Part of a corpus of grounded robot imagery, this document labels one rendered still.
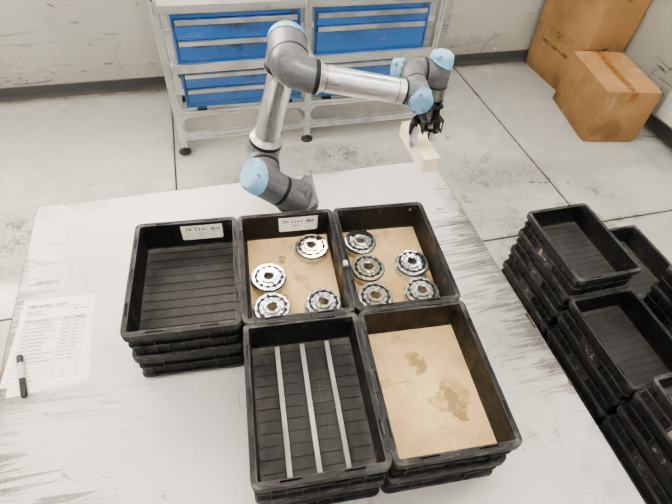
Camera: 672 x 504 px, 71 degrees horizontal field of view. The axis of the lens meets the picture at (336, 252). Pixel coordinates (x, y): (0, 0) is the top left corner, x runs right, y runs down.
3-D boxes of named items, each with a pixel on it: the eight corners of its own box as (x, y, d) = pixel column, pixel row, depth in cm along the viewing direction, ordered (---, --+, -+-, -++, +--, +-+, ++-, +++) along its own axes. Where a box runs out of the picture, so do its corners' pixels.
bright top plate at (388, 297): (354, 285, 140) (354, 284, 140) (387, 281, 142) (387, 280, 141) (362, 313, 134) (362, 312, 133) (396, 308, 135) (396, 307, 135)
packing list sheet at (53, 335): (18, 302, 148) (17, 301, 148) (96, 290, 153) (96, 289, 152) (-4, 400, 127) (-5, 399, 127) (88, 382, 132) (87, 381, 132)
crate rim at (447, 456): (355, 316, 127) (356, 311, 125) (460, 303, 131) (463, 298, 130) (393, 470, 101) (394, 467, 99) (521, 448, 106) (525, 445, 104)
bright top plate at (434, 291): (400, 280, 142) (400, 279, 142) (431, 275, 144) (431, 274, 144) (411, 307, 136) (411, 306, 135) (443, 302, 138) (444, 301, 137)
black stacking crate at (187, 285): (145, 250, 151) (136, 225, 142) (239, 242, 155) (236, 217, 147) (132, 361, 125) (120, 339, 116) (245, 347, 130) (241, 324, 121)
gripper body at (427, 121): (421, 137, 164) (428, 106, 155) (412, 123, 169) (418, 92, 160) (441, 134, 165) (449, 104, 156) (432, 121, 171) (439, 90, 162)
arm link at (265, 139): (243, 179, 170) (272, 37, 129) (243, 150, 178) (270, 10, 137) (276, 183, 173) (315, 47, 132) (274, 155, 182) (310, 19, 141)
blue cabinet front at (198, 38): (187, 107, 294) (168, 13, 252) (300, 97, 309) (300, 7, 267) (187, 109, 292) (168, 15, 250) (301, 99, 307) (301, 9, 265)
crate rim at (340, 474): (243, 329, 122) (242, 324, 120) (355, 316, 127) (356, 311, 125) (251, 495, 96) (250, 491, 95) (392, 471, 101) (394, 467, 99)
